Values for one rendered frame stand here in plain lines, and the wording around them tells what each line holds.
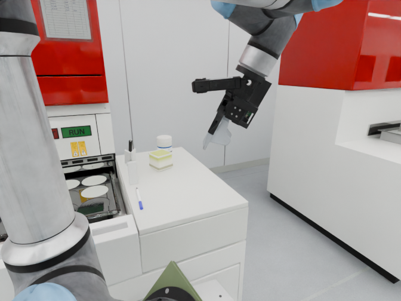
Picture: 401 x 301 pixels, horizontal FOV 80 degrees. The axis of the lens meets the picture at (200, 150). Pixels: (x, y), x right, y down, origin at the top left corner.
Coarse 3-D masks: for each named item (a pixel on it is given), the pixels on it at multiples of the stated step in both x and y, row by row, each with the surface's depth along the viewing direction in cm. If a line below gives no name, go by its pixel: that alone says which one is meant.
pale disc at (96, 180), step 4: (92, 176) 108; (96, 176) 108; (100, 176) 108; (84, 180) 104; (88, 180) 104; (92, 180) 104; (96, 180) 104; (100, 180) 104; (104, 180) 104; (84, 184) 101; (88, 184) 101; (92, 184) 101; (96, 184) 101
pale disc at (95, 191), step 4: (88, 188) 97; (92, 188) 97; (96, 188) 97; (100, 188) 97; (104, 188) 97; (84, 192) 94; (88, 192) 94; (92, 192) 94; (96, 192) 94; (100, 192) 94; (104, 192) 94; (84, 196) 91; (88, 196) 91; (92, 196) 91; (96, 196) 91
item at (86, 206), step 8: (88, 176) 108; (104, 176) 108; (80, 184) 101; (104, 184) 101; (72, 192) 94; (80, 192) 94; (112, 192) 94; (72, 200) 88; (80, 200) 88; (88, 200) 89; (96, 200) 89; (104, 200) 89; (112, 200) 88; (80, 208) 83; (88, 208) 83; (96, 208) 83; (104, 208) 83; (112, 208) 83; (0, 224) 75; (0, 232) 71
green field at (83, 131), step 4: (64, 128) 103; (68, 128) 103; (72, 128) 104; (76, 128) 105; (80, 128) 105; (84, 128) 106; (88, 128) 107; (64, 132) 103; (68, 132) 104; (72, 132) 105; (76, 132) 105; (80, 132) 106; (84, 132) 107; (88, 132) 107; (64, 136) 104; (68, 136) 104; (72, 136) 105
